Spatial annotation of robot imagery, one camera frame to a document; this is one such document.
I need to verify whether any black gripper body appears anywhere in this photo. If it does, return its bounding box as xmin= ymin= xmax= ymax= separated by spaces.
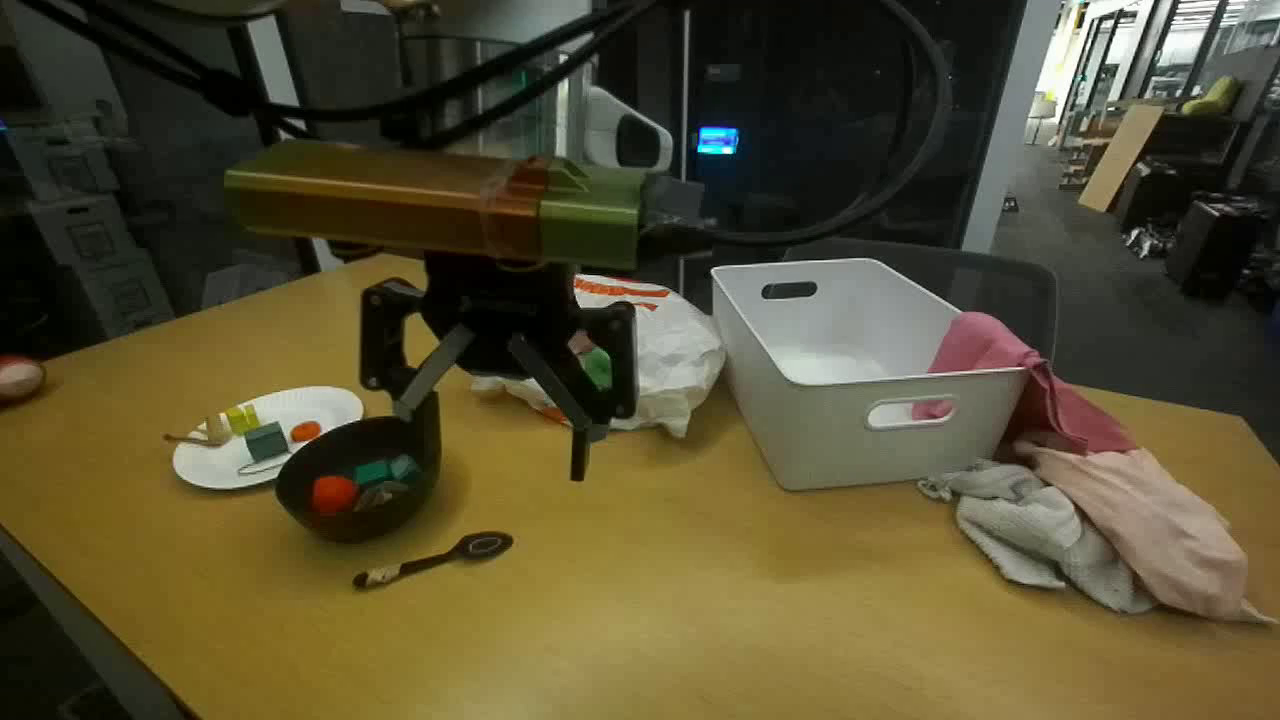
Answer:
xmin=361 ymin=258 xmax=636 ymax=426

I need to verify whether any black spoon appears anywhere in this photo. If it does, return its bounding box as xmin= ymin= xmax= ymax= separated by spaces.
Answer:
xmin=353 ymin=533 xmax=510 ymax=594

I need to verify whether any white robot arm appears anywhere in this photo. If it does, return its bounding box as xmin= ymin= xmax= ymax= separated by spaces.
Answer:
xmin=361 ymin=85 xmax=676 ymax=481

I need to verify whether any teal block in bowl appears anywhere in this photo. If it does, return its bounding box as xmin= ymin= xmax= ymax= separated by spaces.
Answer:
xmin=353 ymin=458 xmax=419 ymax=490

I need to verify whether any black bowl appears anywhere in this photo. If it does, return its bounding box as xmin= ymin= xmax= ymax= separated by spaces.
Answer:
xmin=274 ymin=402 xmax=438 ymax=543

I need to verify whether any red ball in bowl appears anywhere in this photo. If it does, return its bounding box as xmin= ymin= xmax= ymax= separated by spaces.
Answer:
xmin=312 ymin=476 xmax=361 ymax=515

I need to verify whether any green ball in bag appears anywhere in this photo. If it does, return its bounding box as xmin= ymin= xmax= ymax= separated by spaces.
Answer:
xmin=579 ymin=348 xmax=610 ymax=389

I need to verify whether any white orange plastic bag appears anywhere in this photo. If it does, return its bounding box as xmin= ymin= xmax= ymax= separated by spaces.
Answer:
xmin=469 ymin=273 xmax=726 ymax=442

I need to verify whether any orange disc on plate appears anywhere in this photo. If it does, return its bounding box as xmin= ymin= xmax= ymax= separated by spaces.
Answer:
xmin=288 ymin=422 xmax=321 ymax=443

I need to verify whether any teal block on plate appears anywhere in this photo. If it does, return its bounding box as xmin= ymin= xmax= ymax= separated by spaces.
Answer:
xmin=244 ymin=426 xmax=288 ymax=460

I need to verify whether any yellow block on plate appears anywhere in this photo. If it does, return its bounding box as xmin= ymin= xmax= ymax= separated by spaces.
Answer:
xmin=225 ymin=405 xmax=261 ymax=438

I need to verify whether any white plastic bin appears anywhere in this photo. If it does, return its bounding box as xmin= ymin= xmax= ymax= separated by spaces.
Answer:
xmin=713 ymin=258 xmax=1024 ymax=491

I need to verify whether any white paper plate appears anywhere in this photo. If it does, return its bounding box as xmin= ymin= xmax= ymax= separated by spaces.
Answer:
xmin=171 ymin=385 xmax=364 ymax=491

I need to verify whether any grey cloth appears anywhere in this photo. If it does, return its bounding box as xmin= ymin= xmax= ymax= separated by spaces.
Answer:
xmin=919 ymin=460 xmax=1155 ymax=618

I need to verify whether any pink cloth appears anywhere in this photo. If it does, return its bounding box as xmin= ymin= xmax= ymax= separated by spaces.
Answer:
xmin=933 ymin=311 xmax=1271 ymax=623

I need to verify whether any blue lit wall display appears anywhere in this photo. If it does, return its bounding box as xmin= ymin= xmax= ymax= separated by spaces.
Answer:
xmin=697 ymin=125 xmax=740 ymax=156

